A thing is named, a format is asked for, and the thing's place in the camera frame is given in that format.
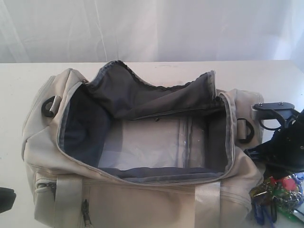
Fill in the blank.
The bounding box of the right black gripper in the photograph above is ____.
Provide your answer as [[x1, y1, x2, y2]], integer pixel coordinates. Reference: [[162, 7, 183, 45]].
[[244, 111, 304, 172]]

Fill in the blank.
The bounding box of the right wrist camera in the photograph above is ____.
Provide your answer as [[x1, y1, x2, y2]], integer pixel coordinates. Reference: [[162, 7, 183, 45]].
[[250, 102, 299, 131]]

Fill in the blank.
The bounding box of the beige fabric duffel bag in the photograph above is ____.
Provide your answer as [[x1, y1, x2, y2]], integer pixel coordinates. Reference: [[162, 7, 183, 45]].
[[22, 61, 263, 228]]

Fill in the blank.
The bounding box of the white backdrop curtain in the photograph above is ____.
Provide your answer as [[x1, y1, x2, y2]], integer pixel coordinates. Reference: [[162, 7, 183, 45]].
[[0, 0, 304, 63]]

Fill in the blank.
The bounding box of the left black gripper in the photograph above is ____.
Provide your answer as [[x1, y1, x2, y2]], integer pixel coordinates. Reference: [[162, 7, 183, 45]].
[[0, 187, 16, 213]]

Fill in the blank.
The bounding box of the colourful key tag bunch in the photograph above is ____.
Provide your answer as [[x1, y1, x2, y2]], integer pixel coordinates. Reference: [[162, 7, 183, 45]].
[[249, 172, 304, 228]]

